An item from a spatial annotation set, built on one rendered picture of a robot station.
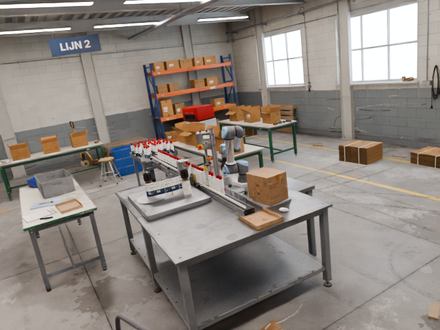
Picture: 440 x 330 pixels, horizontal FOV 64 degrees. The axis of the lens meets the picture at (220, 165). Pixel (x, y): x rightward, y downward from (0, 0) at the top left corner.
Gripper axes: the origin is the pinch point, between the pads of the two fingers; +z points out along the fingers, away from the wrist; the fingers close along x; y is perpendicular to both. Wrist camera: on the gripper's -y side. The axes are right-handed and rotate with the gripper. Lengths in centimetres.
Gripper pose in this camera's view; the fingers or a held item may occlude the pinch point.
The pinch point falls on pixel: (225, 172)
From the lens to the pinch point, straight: 428.5
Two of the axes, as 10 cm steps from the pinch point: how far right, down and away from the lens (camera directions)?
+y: 5.1, 1.6, -8.5
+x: 8.5, -2.4, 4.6
